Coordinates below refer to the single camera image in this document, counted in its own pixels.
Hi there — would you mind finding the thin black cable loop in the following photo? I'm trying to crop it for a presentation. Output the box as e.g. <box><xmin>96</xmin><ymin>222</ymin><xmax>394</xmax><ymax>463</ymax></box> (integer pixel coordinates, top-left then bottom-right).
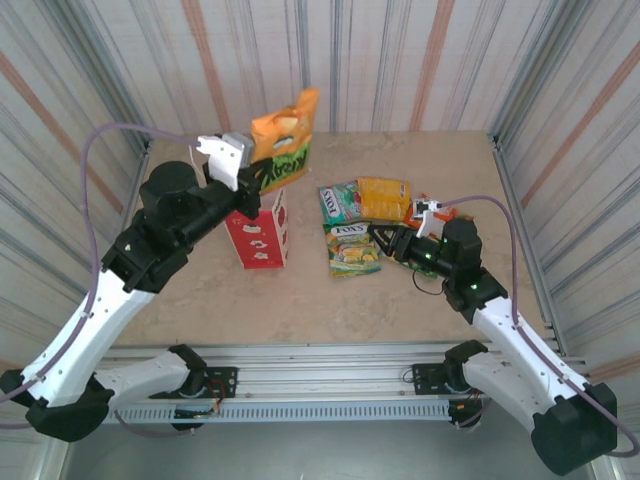
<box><xmin>412</xmin><ymin>267</ymin><xmax>447</xmax><ymax>297</ymax></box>

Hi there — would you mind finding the grey slotted cable duct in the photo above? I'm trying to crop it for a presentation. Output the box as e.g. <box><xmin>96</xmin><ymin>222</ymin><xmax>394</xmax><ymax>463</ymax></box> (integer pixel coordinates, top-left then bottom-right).
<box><xmin>113</xmin><ymin>399</ymin><xmax>451</xmax><ymax>425</ymax></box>

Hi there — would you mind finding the orange green chips bag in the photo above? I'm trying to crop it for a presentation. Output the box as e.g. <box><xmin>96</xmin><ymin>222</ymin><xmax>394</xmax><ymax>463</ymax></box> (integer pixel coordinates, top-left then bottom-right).
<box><xmin>249</xmin><ymin>87</ymin><xmax>321</xmax><ymax>196</ymax></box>

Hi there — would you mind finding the yellow green Fox's candy bag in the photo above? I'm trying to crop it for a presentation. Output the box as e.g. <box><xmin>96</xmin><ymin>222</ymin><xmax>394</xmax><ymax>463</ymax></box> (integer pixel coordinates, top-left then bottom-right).
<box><xmin>323</xmin><ymin>221</ymin><xmax>384</xmax><ymax>278</ymax></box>

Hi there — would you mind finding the green red Fox's candy bag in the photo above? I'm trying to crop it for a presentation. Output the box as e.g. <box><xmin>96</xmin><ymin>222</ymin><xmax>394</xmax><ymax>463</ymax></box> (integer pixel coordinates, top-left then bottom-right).
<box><xmin>317</xmin><ymin>180</ymin><xmax>364</xmax><ymax>225</ymax></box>

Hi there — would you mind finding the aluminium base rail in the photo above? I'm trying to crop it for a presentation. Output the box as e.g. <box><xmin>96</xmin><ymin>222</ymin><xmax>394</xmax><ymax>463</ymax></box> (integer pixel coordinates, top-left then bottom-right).
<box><xmin>94</xmin><ymin>341</ymin><xmax>589</xmax><ymax>406</ymax></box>

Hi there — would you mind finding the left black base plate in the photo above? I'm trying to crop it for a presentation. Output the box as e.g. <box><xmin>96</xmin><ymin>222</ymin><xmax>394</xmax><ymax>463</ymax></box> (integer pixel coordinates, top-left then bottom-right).
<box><xmin>172</xmin><ymin>366</ymin><xmax>239</xmax><ymax>400</ymax></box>

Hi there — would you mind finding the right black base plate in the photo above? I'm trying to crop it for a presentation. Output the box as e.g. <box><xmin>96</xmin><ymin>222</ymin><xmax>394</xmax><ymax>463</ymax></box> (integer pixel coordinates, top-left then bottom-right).
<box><xmin>410</xmin><ymin>363</ymin><xmax>504</xmax><ymax>397</ymax></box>

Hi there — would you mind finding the red white paper bag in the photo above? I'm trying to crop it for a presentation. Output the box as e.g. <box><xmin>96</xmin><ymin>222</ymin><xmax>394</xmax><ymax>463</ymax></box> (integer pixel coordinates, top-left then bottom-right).
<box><xmin>224</xmin><ymin>187</ymin><xmax>292</xmax><ymax>270</ymax></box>

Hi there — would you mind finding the orange snack pack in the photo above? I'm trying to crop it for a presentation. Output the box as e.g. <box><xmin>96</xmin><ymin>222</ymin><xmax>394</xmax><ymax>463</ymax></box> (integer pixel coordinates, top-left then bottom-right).
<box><xmin>357</xmin><ymin>176</ymin><xmax>412</xmax><ymax>222</ymax></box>

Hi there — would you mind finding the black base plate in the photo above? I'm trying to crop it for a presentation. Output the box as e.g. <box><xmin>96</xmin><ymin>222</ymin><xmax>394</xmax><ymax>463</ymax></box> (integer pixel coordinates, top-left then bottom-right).
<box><xmin>172</xmin><ymin>366</ymin><xmax>239</xmax><ymax>400</ymax></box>
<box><xmin>410</xmin><ymin>363</ymin><xmax>504</xmax><ymax>397</ymax></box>

